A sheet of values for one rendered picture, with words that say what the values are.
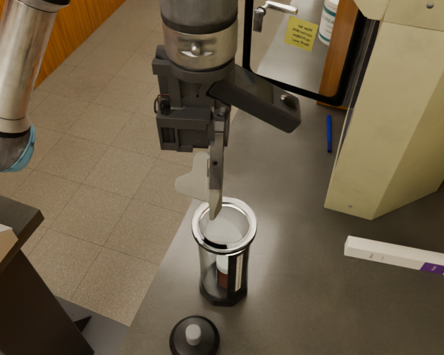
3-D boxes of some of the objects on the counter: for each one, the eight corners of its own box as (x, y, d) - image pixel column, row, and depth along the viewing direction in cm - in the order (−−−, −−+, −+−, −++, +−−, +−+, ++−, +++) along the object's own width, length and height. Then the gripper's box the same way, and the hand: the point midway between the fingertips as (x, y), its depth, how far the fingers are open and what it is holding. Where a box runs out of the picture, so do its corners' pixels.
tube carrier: (249, 308, 81) (256, 253, 64) (194, 306, 81) (187, 249, 65) (250, 259, 88) (257, 197, 71) (199, 256, 88) (194, 194, 72)
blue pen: (330, 117, 118) (330, 115, 118) (331, 153, 109) (332, 150, 109) (326, 117, 118) (327, 114, 118) (327, 152, 110) (328, 149, 109)
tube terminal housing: (438, 141, 112) (675, -285, 53) (435, 238, 92) (808, -269, 34) (344, 120, 118) (466, -288, 59) (323, 208, 98) (476, -275, 39)
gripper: (168, 5, 51) (181, 127, 66) (134, 112, 38) (160, 232, 53) (239, 8, 50) (235, 129, 65) (229, 116, 37) (227, 236, 52)
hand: (222, 177), depth 59 cm, fingers open, 14 cm apart
